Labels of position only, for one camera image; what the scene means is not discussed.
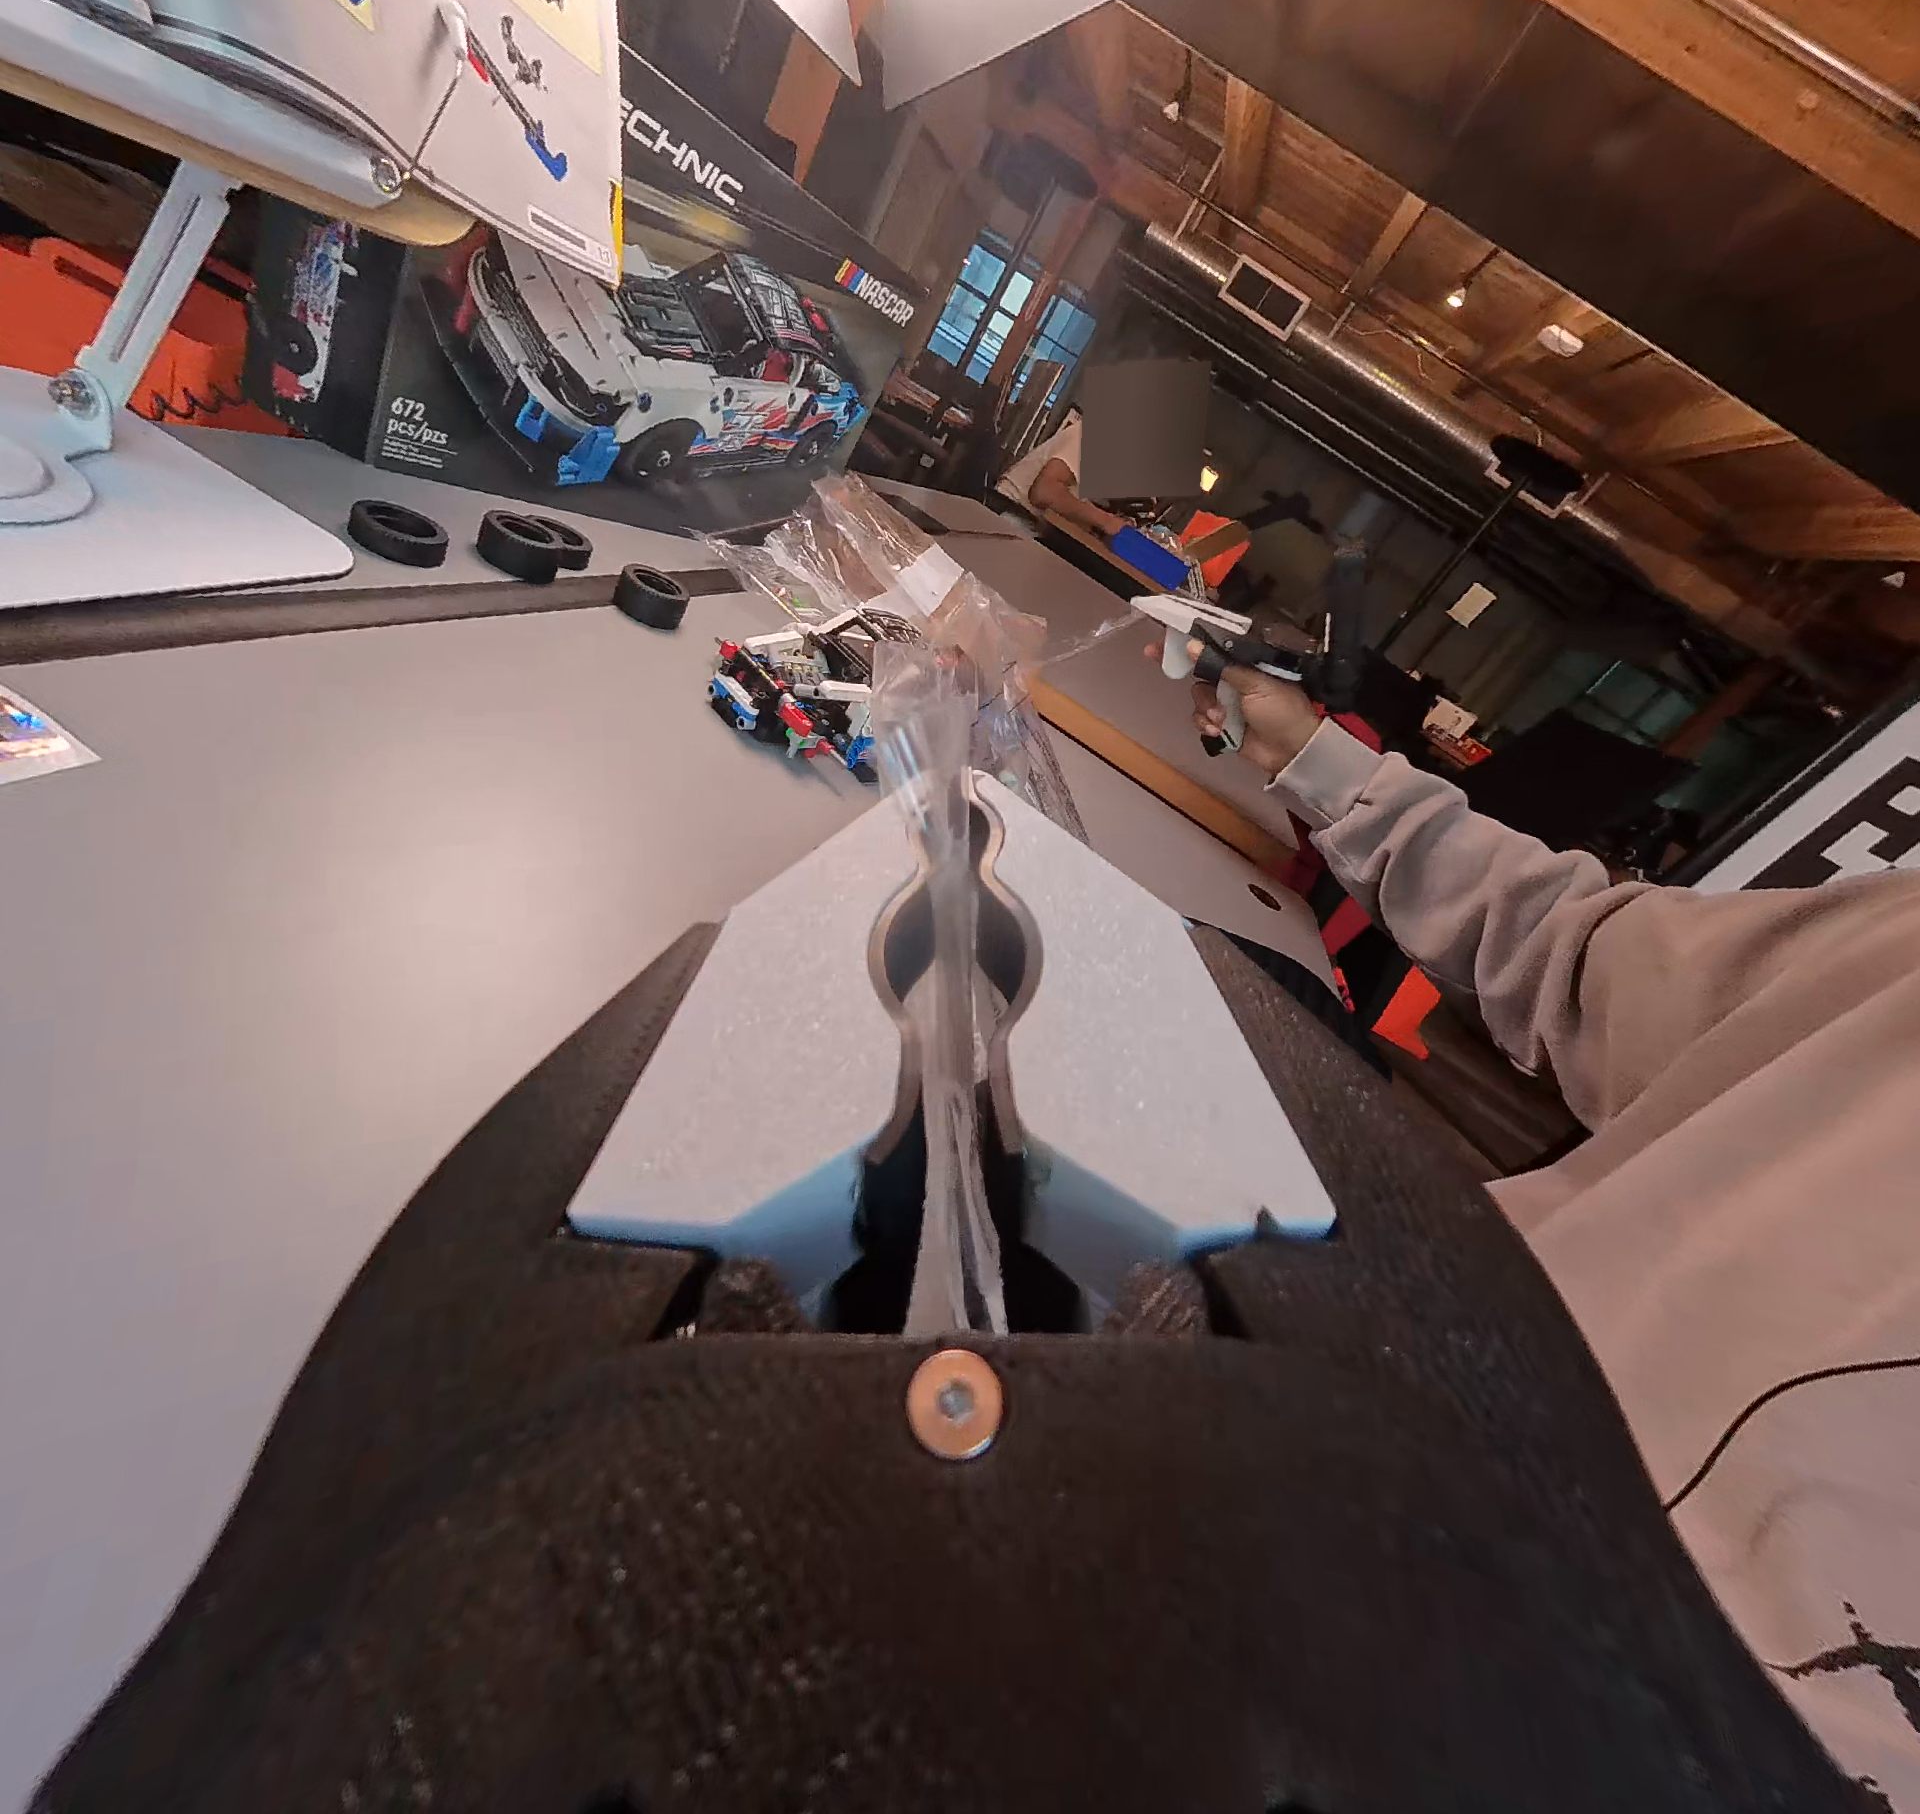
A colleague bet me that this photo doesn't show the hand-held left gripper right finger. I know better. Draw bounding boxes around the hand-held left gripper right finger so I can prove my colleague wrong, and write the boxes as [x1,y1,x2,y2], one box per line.
[967,771,1341,1328]

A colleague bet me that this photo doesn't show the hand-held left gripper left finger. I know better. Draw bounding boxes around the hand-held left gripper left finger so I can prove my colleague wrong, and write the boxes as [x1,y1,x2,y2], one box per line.
[566,779,962,1328]

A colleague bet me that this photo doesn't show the partly built lego race car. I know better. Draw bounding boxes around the partly built lego race car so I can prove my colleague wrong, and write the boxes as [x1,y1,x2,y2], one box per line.
[708,607,932,784]

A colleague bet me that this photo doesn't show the person's right forearm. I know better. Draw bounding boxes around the person's right forearm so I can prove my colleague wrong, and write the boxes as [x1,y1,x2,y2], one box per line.
[1275,716,1920,1142]

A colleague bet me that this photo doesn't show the black lego set box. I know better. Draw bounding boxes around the black lego set box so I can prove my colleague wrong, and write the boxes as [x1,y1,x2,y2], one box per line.
[247,45,920,496]

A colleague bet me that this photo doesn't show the person's right hand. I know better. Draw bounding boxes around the person's right hand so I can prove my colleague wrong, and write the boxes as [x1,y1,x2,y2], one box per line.
[1193,675,1326,784]

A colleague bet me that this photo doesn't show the orange chair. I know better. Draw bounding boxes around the orange chair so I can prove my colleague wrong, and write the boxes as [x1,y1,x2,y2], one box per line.
[1290,710,1443,1064]

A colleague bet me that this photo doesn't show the empty clear plastic bag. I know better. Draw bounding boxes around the empty clear plastic bag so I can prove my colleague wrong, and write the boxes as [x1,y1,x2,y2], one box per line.
[697,471,1090,843]

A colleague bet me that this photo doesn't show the white ceiling vent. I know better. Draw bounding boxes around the white ceiling vent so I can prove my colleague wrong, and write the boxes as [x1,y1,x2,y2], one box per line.
[1219,258,1314,343]

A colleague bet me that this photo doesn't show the black white marker sign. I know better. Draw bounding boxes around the black white marker sign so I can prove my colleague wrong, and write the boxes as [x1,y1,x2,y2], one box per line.
[1693,675,1920,899]

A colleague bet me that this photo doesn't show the person's beige sweatshirt torso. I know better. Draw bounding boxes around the person's beige sweatshirt torso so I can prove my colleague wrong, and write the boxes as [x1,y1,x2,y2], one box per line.
[1485,855,1920,1814]

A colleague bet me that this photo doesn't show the holographic sticker sheet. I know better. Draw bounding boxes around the holographic sticker sheet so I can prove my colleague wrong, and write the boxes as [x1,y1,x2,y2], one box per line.
[0,686,101,788]

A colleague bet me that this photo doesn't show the white book stand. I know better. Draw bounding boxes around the white book stand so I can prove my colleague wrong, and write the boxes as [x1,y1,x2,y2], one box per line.
[0,0,483,613]

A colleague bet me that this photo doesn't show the orange plastic crates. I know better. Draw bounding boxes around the orange plastic crates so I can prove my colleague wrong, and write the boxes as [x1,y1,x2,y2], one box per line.
[0,236,294,440]

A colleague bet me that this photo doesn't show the silver air duct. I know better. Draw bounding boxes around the silver air duct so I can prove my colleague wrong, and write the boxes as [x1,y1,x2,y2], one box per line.
[1141,224,1639,557]

